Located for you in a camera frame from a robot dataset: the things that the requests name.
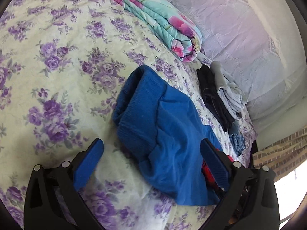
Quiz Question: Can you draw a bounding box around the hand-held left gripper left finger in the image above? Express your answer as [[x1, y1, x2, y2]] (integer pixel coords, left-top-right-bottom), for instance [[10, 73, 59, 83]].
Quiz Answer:
[[23, 138, 106, 230]]

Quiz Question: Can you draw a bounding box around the beige brick pattern curtain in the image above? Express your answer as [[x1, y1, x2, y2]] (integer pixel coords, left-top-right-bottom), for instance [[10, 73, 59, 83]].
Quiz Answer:
[[252, 127, 307, 180]]

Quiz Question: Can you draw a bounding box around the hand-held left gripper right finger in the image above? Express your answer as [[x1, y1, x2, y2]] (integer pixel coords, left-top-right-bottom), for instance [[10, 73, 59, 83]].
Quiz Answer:
[[199, 138, 280, 230]]

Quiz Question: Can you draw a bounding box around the folded black garment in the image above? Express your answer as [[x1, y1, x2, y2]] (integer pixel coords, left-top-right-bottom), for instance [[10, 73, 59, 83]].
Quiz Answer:
[[197, 65, 237, 132]]

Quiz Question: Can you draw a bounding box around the folded teal pink floral quilt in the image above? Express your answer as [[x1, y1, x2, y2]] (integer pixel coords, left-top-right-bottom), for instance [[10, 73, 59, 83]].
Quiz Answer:
[[110, 0, 202, 63]]

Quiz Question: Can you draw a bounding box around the blue grey ruffled cloth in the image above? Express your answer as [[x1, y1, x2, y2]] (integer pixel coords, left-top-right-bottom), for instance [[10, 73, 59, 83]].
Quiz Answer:
[[228, 121, 246, 157]]

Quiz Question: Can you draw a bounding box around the folded light grey garment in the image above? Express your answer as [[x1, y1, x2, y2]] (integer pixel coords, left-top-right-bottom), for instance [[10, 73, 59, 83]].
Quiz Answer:
[[210, 61, 248, 119]]

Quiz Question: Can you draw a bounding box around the lavender lace pillow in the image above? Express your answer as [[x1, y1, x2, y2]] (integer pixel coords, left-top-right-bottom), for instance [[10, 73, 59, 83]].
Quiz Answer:
[[153, 0, 306, 122]]

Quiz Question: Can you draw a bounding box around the blue knit sweater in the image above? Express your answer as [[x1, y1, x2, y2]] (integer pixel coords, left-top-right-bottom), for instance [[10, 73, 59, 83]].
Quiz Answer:
[[112, 65, 222, 206]]

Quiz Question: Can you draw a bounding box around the red cloth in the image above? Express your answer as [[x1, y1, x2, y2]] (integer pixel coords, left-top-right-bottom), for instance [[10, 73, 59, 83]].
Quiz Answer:
[[201, 149, 234, 193]]

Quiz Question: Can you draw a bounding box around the window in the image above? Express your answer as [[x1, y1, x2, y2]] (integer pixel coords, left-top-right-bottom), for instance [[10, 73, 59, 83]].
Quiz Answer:
[[273, 165, 307, 221]]

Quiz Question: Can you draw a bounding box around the purple floral bed sheet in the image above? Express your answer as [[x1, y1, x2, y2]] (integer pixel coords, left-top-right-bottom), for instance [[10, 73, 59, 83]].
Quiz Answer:
[[0, 0, 258, 230]]

